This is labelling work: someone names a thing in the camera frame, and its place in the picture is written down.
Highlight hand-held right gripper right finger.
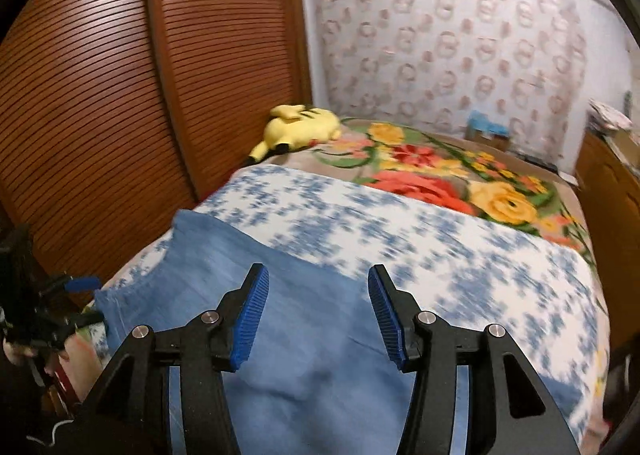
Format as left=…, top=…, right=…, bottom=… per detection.
left=367, top=264, right=583, bottom=455

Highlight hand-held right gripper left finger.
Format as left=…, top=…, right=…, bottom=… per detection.
left=75, top=263, right=271, bottom=455

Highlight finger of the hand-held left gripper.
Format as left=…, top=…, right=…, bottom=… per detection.
left=47, top=275, right=101, bottom=296
left=50, top=311, right=107, bottom=336

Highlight blue denim pants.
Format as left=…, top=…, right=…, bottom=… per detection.
left=92, top=209, right=576, bottom=455

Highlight person's left hand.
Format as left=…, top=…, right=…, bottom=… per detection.
left=2, top=337, right=31, bottom=363

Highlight blue floral white bedsheet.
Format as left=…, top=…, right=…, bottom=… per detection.
left=82, top=165, right=611, bottom=441

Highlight colourful floral blanket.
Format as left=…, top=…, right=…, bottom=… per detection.
left=245, top=117, right=591, bottom=256

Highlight yellow plush toy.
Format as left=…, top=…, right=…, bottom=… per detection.
left=248, top=104, right=343, bottom=166

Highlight wooden slatted wardrobe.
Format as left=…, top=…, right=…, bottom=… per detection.
left=0, top=0, right=313, bottom=296

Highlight cardboard box with blue contents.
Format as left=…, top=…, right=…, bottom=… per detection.
left=467, top=110, right=512, bottom=152

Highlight black flat device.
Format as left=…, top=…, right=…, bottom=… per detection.
left=515, top=152, right=558, bottom=170

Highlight wooden cabinet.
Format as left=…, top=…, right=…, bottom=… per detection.
left=575, top=127, right=640, bottom=336

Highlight circle patterned sheer curtain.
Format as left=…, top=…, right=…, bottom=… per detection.
left=300, top=0, right=591, bottom=156

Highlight folded patterned cloth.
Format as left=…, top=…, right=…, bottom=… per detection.
left=587, top=97, right=633, bottom=133

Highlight white cable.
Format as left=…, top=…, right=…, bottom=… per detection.
left=27, top=417, right=76, bottom=448

